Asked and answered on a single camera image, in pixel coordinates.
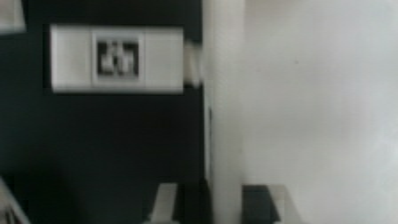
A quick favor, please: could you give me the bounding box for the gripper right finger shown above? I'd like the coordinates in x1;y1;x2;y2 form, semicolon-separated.
241;185;305;224

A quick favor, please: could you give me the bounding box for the white square tabletop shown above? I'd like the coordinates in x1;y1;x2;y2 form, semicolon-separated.
202;0;398;224

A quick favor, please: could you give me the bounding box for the white U-shaped fence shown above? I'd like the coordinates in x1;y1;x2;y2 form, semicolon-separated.
0;0;24;35

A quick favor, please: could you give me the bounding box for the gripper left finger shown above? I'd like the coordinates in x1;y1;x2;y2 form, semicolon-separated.
141;182;202;224

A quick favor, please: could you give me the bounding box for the white leg with marker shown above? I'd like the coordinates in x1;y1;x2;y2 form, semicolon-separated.
49;25;200;94

